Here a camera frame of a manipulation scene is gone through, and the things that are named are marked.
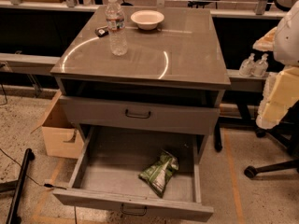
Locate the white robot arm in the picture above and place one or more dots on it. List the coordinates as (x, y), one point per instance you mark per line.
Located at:
(286, 42)

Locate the green jalapeno chip bag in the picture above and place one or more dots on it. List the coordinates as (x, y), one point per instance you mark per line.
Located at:
(159, 173)

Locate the cardboard box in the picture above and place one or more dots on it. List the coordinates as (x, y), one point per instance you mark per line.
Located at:
(61, 138)

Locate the left sanitizer pump bottle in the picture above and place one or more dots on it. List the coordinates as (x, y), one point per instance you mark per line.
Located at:
(247, 66)

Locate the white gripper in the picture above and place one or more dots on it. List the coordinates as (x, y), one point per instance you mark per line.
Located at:
(287, 39)

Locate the closed grey upper drawer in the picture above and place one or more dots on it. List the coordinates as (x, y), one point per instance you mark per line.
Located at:
(141, 116)

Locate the grey drawer cabinet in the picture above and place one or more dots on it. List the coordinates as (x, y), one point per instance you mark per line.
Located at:
(177, 63)

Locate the clear plastic water bottle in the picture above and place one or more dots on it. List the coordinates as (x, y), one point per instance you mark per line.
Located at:
(116, 28)

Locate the small black device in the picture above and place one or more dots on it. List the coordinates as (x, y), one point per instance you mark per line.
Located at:
(101, 31)

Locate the black stand leg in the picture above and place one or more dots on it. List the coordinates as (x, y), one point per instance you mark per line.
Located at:
(17, 186)

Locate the white paper bowl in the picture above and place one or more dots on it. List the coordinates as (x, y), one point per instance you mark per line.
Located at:
(147, 19)

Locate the open grey lower drawer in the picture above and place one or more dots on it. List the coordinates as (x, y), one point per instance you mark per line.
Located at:
(106, 175)

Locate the grey metal rail shelf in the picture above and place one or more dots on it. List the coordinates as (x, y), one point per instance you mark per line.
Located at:
(27, 64)

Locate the black office chair base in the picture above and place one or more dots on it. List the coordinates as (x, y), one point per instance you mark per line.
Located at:
(285, 137)

